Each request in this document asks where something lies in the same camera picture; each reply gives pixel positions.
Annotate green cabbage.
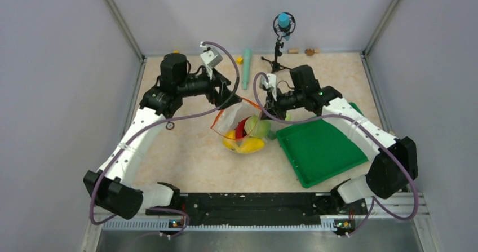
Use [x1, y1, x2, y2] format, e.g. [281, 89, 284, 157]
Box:
[244, 115, 271, 139]

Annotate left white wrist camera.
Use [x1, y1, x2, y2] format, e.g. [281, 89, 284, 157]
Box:
[200, 42, 223, 81]

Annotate brown wooden pieces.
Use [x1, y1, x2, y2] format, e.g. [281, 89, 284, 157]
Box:
[304, 48, 321, 56]

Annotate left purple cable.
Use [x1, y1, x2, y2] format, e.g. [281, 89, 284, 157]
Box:
[88, 41, 241, 227]

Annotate green plastic tray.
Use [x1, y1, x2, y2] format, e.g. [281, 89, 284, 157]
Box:
[276, 120, 368, 188]

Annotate clear zip bag orange zipper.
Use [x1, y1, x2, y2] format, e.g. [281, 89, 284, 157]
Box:
[210, 98, 276, 154]

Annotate red chili pepper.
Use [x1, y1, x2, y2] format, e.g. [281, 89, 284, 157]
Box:
[234, 117, 249, 139]

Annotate small yellow block centre back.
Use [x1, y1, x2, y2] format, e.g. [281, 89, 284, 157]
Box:
[236, 57, 244, 65]

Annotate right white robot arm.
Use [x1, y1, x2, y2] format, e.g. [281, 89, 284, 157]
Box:
[256, 65, 418, 214]

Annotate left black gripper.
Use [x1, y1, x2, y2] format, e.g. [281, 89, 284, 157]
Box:
[178, 64, 242, 109]

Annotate purple cable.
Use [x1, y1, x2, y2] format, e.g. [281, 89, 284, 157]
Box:
[88, 41, 241, 227]
[253, 72, 420, 221]

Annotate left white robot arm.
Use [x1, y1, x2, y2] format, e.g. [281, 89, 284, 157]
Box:
[83, 47, 241, 225]

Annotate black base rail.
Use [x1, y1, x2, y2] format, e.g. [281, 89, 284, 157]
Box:
[145, 192, 368, 228]

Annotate blue microphone on tripod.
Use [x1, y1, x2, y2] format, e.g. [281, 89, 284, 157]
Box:
[261, 12, 296, 74]

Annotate cork piece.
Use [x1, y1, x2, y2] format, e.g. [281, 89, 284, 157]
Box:
[287, 48, 299, 54]

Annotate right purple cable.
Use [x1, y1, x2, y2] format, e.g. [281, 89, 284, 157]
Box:
[253, 72, 420, 221]

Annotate teal plastic tube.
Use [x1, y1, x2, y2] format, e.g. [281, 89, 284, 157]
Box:
[242, 48, 252, 90]

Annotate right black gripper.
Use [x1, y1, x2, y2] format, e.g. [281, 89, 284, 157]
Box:
[259, 86, 306, 121]

